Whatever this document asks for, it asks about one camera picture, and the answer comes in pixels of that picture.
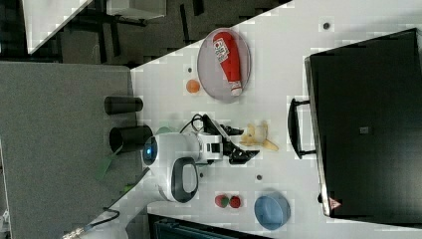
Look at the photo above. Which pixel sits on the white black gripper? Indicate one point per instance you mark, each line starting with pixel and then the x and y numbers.
pixel 211 140

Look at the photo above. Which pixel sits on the peeled toy banana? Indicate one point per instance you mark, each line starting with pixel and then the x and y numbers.
pixel 257 134

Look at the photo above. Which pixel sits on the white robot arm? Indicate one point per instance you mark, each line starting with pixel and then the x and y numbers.
pixel 171 162

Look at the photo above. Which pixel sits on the dark red toy strawberry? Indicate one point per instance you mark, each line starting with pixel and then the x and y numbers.
pixel 235 202

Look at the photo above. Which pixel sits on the grey round plate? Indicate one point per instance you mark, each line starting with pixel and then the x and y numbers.
pixel 210 72

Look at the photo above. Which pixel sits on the green perforated colander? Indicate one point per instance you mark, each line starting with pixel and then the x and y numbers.
pixel 166 129

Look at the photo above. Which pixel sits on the orange toy fruit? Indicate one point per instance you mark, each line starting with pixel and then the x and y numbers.
pixel 192 86

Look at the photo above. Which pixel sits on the blue cup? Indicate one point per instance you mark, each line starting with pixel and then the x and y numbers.
pixel 272 210

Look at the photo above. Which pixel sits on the red ketchup bottle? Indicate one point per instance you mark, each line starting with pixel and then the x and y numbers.
pixel 227 54

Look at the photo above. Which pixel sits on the small black cup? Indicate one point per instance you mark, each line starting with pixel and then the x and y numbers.
pixel 121 105

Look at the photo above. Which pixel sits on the green slotted spatula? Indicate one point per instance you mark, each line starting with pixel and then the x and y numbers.
pixel 101 172

